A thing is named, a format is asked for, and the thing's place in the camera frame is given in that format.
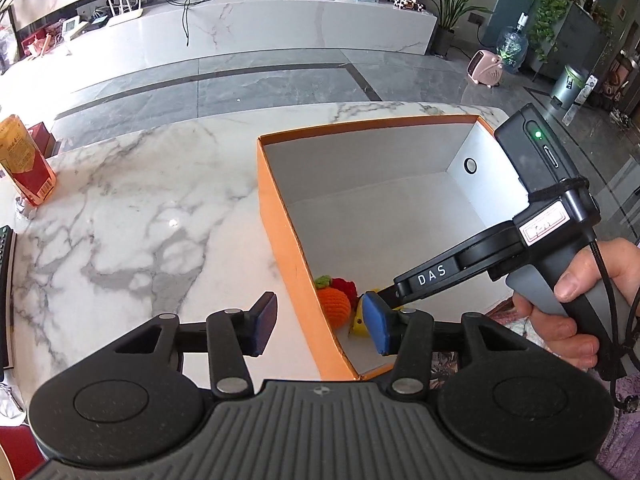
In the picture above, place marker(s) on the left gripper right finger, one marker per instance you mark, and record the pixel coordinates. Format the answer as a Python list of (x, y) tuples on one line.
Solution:
[(406, 334)]

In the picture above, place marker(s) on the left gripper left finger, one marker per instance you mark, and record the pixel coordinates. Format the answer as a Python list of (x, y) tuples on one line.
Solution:
[(233, 334)]

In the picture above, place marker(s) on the person's right hand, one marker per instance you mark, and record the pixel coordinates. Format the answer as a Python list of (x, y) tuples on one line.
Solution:
[(581, 299)]

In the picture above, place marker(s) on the yellow toy in box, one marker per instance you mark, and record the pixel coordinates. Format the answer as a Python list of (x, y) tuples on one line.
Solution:
[(358, 327)]

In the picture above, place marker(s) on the orange crochet fruit toy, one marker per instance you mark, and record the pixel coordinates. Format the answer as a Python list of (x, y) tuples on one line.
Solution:
[(338, 299)]

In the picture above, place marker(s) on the grey pedal trash bin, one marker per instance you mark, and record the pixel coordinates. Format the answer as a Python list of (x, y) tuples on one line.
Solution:
[(569, 84)]

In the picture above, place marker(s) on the orange cardboard storage box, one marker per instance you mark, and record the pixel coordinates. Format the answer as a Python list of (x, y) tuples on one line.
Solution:
[(371, 199)]

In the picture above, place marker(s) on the pink space heater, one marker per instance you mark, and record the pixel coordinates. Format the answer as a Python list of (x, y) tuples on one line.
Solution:
[(486, 68)]

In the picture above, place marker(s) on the blue water jug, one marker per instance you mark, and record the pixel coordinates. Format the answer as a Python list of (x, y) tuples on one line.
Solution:
[(512, 45)]

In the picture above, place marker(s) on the trailing ivy plant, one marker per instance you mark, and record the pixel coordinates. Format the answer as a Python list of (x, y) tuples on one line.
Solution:
[(552, 5)]

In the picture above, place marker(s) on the potted green plant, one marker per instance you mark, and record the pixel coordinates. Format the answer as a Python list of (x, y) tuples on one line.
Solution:
[(448, 13)]

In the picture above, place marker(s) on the black keyboard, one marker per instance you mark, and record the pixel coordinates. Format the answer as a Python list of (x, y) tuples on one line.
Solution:
[(8, 239)]

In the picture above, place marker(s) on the yellow red drink carton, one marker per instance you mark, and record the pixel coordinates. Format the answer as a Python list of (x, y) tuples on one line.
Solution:
[(24, 164)]

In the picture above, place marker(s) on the dark red gift box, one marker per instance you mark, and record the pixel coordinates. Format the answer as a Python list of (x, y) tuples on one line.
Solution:
[(44, 140)]

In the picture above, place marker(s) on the white marble tv cabinet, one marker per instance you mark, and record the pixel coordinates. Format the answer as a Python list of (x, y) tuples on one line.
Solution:
[(167, 34)]

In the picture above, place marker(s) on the white wifi router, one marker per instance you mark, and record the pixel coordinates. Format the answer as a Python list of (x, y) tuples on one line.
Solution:
[(123, 11)]

